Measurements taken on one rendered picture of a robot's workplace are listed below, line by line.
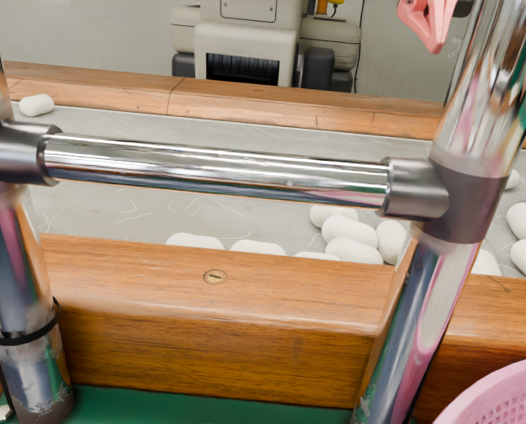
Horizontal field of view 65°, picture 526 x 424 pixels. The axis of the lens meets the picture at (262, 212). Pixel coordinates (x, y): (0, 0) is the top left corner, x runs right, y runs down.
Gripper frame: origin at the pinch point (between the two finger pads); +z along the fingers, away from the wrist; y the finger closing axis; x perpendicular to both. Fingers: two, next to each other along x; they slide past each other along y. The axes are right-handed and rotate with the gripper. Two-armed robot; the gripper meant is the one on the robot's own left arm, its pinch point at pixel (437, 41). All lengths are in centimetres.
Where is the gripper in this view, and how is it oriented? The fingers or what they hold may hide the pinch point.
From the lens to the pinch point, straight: 41.7
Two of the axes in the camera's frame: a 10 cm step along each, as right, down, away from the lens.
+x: -0.3, 3.5, 9.4
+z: -0.9, 9.3, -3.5
